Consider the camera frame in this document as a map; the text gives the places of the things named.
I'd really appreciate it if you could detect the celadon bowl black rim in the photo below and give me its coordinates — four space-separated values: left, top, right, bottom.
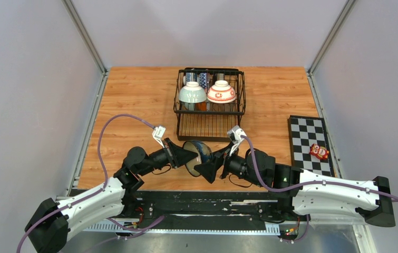
179 81 207 103

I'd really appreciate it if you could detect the blue floral glazed bowl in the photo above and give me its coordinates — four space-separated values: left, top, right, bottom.
182 140 212 177

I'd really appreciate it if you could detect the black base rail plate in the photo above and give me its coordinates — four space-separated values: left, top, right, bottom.
112 191 311 231

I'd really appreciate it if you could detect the red white patterned bowl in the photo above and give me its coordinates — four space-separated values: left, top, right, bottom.
197 72 212 90

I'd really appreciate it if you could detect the black wire dish rack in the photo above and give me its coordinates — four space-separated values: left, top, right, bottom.
173 67 246 141

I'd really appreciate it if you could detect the black white checkerboard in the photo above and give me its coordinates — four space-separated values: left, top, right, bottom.
287 115 335 177

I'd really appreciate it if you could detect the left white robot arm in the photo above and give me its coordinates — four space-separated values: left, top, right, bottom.
25 138 198 252

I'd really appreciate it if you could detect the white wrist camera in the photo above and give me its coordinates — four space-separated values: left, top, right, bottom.
152 125 166 148
227 125 246 156

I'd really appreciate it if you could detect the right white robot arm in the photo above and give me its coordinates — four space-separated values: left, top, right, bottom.
193 145 396 227

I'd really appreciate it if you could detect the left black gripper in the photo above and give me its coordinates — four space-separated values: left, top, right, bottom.
138 138 198 177

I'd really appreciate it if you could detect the red rimmed bowl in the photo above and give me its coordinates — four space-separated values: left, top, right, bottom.
207 80 236 103

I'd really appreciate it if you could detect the red owl toy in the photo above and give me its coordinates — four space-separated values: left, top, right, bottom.
309 143 329 160

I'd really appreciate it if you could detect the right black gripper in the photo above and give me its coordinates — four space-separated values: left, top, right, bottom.
193 142 264 188

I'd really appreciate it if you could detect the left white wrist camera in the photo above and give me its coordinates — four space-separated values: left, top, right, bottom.
152 125 166 148

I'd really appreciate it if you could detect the celadon bowl brown rim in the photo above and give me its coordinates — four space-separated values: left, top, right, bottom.
182 103 196 111

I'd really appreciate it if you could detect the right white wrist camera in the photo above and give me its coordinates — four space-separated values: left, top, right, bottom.
227 125 246 156

